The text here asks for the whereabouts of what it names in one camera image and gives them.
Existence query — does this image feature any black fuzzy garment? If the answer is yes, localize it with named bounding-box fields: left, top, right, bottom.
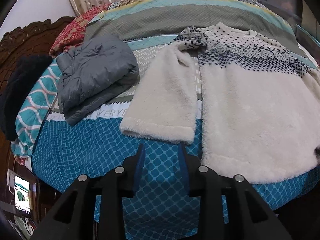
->
left=1, top=55, right=53, bottom=141

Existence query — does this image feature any wooden bedside table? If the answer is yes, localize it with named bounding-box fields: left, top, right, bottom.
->
left=7, top=164, right=63, bottom=240

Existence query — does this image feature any carved wooden headboard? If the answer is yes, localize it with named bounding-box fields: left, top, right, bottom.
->
left=0, top=16, right=75, bottom=240

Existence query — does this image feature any smartphone with lit screen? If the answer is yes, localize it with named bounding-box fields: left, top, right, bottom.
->
left=14, top=176, right=31, bottom=218

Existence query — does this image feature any grey folded puffer jacket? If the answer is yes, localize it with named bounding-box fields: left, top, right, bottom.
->
left=56, top=34, right=139, bottom=126

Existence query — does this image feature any teal white patterned pillow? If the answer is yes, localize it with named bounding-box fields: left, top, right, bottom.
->
left=11, top=60, right=61, bottom=158

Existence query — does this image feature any red floral pillow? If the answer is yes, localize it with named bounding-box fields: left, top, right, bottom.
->
left=49, top=3, right=111, bottom=57

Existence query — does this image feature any white fleece patterned sweater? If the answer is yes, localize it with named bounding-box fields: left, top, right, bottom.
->
left=120, top=23, right=319, bottom=183

